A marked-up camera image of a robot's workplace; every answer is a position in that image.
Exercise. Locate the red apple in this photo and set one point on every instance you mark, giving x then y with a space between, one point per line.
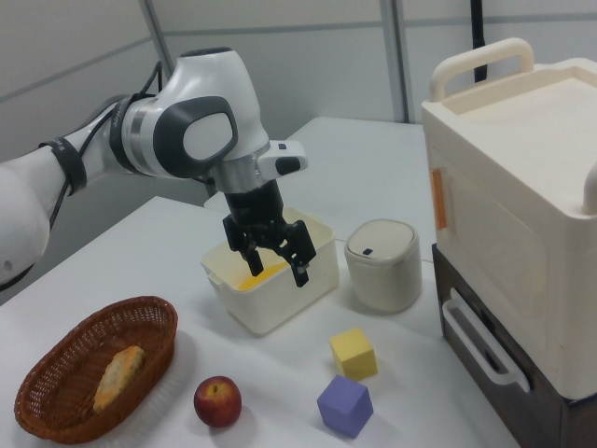
218 401

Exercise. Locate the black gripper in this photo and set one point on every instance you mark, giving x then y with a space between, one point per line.
254 210

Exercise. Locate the yellow cube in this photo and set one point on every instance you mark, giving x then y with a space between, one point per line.
354 357

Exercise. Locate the dark brown drawer box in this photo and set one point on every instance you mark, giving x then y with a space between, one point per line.
550 420

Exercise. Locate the open white plastic box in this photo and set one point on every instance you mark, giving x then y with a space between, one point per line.
280 308

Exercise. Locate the yellow item in box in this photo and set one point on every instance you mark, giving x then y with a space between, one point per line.
256 282

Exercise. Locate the small white lidded bin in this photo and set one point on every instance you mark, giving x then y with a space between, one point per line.
382 284

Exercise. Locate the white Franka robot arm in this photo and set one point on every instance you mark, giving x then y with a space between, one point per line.
205 93

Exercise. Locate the brown wicker basket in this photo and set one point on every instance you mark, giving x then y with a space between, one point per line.
56 373

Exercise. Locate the purple cube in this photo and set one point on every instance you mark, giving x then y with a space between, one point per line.
342 410

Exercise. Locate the toy bread slice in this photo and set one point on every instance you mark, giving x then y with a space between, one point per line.
119 378

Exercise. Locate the black background pole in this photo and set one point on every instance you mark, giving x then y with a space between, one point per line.
478 37

